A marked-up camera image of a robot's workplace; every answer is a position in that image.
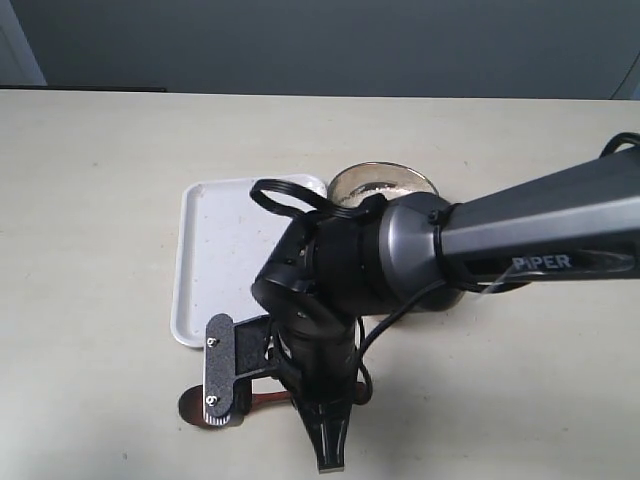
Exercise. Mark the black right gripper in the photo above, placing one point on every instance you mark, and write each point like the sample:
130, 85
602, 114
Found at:
318, 339

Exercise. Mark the dark red wooden spoon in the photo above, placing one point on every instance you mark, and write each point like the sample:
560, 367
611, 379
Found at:
190, 406

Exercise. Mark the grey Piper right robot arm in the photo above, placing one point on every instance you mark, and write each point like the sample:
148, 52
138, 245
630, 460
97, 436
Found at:
581, 223

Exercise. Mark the steel bowl with rice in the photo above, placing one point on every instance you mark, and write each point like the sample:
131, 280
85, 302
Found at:
370, 185

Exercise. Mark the white rectangular plastic tray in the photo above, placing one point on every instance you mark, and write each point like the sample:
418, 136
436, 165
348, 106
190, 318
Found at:
224, 240

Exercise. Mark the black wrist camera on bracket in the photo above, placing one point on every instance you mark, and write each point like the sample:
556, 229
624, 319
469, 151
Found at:
235, 354

